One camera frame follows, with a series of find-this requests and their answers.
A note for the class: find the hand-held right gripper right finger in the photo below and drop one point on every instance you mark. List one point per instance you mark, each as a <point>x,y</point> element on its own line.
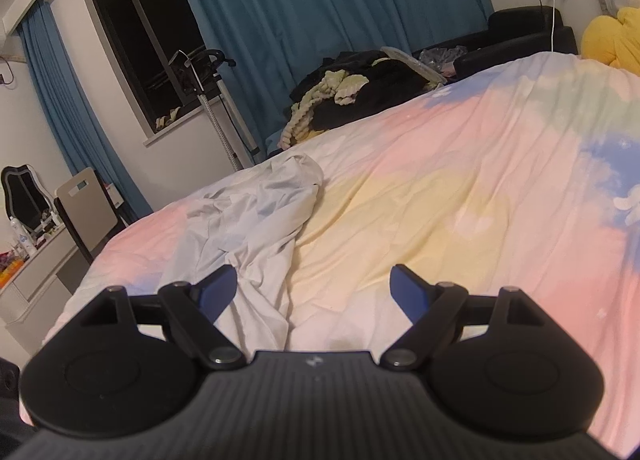
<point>410,292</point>

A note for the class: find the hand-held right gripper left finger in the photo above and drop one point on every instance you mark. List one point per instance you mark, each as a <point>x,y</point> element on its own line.
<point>217,292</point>

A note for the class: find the white shirt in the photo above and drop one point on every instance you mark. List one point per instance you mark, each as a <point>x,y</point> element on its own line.
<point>260,220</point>

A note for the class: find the pile of black clothes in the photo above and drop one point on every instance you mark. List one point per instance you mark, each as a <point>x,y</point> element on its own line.
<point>380,84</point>

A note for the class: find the pastel tie-dye duvet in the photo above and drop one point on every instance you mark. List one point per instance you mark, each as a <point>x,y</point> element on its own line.
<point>450,190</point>

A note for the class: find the white window sill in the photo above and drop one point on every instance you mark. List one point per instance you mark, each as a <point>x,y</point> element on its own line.
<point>170,134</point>

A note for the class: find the standing garment steamer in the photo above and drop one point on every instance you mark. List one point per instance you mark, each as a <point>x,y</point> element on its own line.
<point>220,124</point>

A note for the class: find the beige gloves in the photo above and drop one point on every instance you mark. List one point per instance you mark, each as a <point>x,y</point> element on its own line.
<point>166,119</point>

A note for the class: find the yellow cloth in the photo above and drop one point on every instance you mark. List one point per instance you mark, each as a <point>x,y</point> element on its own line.
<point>310,134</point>

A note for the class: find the white dressing table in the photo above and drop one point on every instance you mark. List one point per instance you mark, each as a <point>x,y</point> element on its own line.
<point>35,280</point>

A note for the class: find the white lotion bottle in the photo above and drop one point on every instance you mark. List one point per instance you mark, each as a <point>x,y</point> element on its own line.
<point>22,240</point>

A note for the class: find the cream fuzzy blanket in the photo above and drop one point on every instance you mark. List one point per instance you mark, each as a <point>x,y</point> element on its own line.
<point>305,107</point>

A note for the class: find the colourful packets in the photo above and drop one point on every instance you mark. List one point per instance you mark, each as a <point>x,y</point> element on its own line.
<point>10,267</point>

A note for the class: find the black framed vanity mirror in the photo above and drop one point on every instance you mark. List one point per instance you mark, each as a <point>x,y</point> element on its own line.
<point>22,195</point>

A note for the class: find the pink cloth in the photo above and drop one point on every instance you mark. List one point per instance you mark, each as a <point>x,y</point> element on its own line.
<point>448,70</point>

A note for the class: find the narrow blue curtain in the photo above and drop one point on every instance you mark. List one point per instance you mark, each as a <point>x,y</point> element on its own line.
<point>65,114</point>

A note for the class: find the crumpled clear plastic wrap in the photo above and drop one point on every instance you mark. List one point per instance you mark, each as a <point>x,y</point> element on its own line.
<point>442,58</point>

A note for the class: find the dark framed window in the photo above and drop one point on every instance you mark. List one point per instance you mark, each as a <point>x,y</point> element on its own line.
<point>140,29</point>

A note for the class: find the black sofa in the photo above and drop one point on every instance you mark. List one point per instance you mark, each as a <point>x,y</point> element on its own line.
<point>520,29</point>

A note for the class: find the wide blue curtain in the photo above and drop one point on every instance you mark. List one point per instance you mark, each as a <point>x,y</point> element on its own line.
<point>300,4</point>

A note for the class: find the yellow plush toy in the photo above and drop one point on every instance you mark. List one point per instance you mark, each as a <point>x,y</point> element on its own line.
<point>610,39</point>

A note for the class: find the beige chair with black frame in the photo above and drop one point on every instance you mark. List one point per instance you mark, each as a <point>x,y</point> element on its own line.
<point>85,210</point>

